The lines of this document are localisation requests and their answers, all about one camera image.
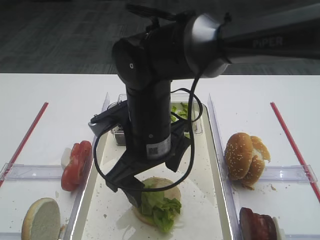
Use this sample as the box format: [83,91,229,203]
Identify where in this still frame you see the green lettuce leaf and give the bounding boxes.
[140,181,183,234]

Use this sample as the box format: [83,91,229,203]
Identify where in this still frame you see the left red strip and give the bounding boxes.
[0,102,49,186]

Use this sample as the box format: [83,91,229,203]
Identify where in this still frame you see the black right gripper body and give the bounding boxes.
[104,81,193,192]

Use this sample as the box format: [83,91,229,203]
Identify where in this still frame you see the tomato slices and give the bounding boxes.
[61,140,92,192]

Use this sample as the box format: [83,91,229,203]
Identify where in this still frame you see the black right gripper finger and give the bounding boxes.
[122,176,145,207]

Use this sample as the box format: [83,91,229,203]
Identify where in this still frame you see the bun bottom on tray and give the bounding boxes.
[131,176,182,226]

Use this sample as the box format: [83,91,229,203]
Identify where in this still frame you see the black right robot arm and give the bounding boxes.
[103,4,320,192]

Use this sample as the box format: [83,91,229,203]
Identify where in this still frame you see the clear patty rail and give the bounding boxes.
[285,234,320,240]

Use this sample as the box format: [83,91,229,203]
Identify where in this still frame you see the sesame bun top rear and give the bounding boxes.
[240,135,271,190]

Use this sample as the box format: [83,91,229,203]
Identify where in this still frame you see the sesame bun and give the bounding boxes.
[240,135,271,190]
[224,132,253,180]

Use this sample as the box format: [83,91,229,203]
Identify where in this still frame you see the green lettuce in container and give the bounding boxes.
[170,102,189,123]

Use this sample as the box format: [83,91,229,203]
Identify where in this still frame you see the white patty pusher block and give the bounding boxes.
[272,217,286,240]

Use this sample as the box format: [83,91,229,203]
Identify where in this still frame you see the clear bun bottom rail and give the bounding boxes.
[0,232,22,240]

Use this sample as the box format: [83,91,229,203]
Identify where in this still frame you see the sesame bun top front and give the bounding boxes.
[224,132,253,180]

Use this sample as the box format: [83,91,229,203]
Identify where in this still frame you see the upright bun bottom slice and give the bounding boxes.
[21,197,61,240]

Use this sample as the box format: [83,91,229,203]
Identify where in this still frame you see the metal baking tray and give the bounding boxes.
[63,101,247,240]

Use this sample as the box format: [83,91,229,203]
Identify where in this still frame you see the clear tomato rail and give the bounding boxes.
[0,163,63,181]

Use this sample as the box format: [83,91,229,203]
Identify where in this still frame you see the red strip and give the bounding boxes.
[0,102,49,186]
[270,102,320,201]

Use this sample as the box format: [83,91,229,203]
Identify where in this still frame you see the clear bun rail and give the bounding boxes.
[0,232,22,240]
[258,165,318,183]

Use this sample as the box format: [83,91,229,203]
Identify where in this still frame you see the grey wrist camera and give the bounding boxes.
[88,100,129,136]

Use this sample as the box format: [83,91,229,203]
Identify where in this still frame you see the stack of meat patties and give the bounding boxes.
[239,207,277,240]

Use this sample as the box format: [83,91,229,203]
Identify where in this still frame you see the white tomato pusher block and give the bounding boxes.
[60,147,72,169]

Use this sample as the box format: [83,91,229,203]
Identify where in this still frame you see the right red strip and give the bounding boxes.
[270,102,320,201]

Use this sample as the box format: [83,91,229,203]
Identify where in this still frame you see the left clear side rail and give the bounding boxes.
[57,92,111,240]

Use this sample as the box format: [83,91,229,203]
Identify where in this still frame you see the clear plastic salad container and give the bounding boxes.
[110,93,202,146]

